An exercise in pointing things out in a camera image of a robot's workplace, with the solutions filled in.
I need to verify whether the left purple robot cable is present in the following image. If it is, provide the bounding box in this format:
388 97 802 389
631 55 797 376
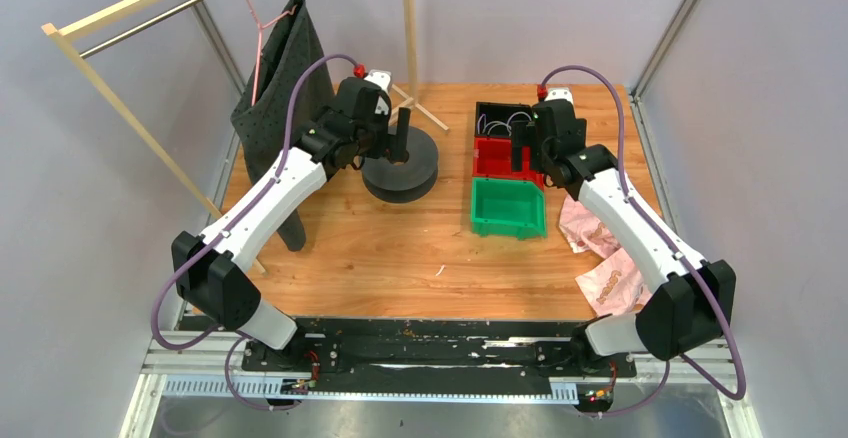
150 53 362 414

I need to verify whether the wooden clothes rack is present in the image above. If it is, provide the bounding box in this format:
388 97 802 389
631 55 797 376
40 0 450 276

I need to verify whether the pink clothes hanger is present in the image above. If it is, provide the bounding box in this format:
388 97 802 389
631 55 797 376
238 0 298 106

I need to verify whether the pink patterned cloth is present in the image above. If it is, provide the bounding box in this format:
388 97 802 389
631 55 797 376
558 196 651 316

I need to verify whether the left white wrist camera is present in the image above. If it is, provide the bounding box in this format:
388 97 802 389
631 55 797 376
365 69 392 93

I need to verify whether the black storage bin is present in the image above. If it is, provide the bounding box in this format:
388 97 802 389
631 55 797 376
475 101 532 138

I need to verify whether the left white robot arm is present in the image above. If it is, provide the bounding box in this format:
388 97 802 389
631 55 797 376
172 70 405 370

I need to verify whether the thin white cable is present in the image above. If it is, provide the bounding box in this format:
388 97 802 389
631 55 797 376
478 111 534 138

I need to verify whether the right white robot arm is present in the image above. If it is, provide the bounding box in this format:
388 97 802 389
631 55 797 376
511 98 736 374

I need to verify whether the black cable spool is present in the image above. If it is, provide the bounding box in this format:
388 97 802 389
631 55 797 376
361 127 439 204

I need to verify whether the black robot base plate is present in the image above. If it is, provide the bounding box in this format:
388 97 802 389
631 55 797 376
237 317 636 396

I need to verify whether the dark grey hanging cloth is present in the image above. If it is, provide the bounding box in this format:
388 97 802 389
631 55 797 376
230 0 334 252

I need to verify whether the red storage bin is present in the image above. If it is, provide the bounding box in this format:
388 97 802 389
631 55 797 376
472 137 544 190

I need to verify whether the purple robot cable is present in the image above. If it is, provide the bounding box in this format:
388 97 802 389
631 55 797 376
537 65 747 420
150 53 362 414

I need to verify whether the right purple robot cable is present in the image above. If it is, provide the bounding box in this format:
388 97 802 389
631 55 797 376
537 65 747 420

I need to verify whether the green storage bin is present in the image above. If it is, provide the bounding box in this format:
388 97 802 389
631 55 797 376
470 177 548 240

